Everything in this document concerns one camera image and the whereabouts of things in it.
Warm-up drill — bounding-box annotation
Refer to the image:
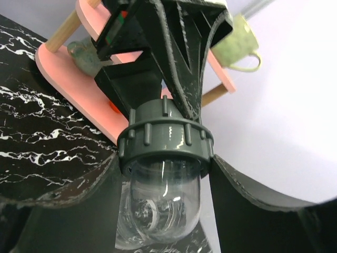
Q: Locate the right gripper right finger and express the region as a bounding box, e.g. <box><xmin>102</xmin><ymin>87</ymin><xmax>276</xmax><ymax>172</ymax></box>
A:
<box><xmin>209</xmin><ymin>155</ymin><xmax>336</xmax><ymax>252</ymax></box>

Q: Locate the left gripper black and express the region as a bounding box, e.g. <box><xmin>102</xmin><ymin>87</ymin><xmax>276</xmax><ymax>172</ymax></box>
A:
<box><xmin>94</xmin><ymin>1</ymin><xmax>233</xmax><ymax>119</ymax></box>

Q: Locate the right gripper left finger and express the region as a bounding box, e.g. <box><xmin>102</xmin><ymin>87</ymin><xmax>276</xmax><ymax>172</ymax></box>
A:
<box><xmin>1</xmin><ymin>154</ymin><xmax>122</xmax><ymax>252</ymax></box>

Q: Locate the clear elbow pipe fitting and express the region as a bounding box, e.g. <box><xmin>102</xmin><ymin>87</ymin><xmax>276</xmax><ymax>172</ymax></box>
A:
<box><xmin>115</xmin><ymin>159</ymin><xmax>201</xmax><ymax>250</ymax></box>

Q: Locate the orange plastic bowl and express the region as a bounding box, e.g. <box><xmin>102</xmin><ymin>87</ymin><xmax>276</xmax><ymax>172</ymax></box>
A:
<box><xmin>109</xmin><ymin>101</ymin><xmax>120</xmax><ymax>113</ymax></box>

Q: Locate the grey-green speckled mug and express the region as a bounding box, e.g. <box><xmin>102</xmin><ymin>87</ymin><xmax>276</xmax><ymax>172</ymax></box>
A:
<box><xmin>67</xmin><ymin>36</ymin><xmax>114</xmax><ymax>78</ymax></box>

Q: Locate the black marble pattern mat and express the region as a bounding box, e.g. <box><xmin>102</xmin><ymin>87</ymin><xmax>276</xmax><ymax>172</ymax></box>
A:
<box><xmin>1</xmin><ymin>17</ymin><xmax>116</xmax><ymax>202</ymax></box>

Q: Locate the pink three-tier wooden shelf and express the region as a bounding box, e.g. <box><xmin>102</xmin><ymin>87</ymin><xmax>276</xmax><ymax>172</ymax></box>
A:
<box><xmin>34</xmin><ymin>0</ymin><xmax>237</xmax><ymax>145</ymax></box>

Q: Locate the green ceramic mug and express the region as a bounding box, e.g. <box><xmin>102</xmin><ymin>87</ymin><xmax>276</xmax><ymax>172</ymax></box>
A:
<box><xmin>211</xmin><ymin>14</ymin><xmax>262</xmax><ymax>72</ymax></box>

